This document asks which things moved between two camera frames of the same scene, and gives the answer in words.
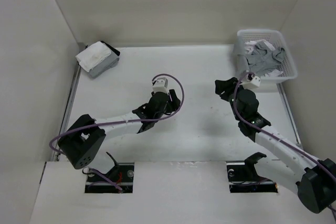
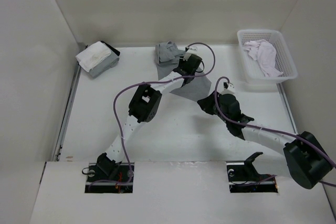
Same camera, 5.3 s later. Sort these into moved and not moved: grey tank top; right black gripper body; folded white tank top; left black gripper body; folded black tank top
Moved: grey tank top; right black gripper body; left black gripper body
Not moved: folded black tank top; folded white tank top
